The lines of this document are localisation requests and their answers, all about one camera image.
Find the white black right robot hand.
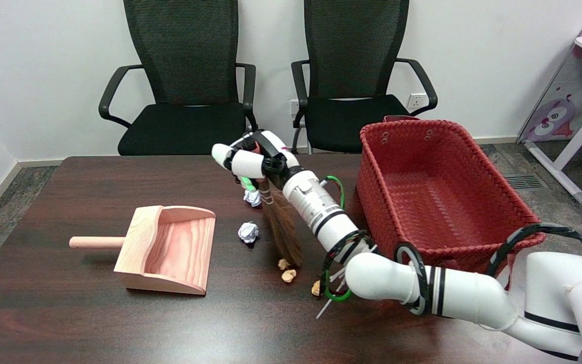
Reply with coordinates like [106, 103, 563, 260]
[211, 130, 302, 191]

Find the brown straw hand broom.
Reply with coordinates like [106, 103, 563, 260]
[249, 143, 303, 267]

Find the black mesh office chair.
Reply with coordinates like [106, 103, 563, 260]
[98, 0, 260, 156]
[290, 0, 439, 155]

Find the floor vent grille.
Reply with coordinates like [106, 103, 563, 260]
[503, 173, 549, 190]

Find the owl print side panel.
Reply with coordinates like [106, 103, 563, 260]
[517, 0, 582, 144]

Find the red woven basket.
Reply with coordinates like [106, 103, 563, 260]
[356, 115, 548, 291]

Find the wooden dustpan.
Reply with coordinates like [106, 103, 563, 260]
[69, 205, 217, 296]

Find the white desk frame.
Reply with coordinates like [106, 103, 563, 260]
[525, 36, 582, 205]

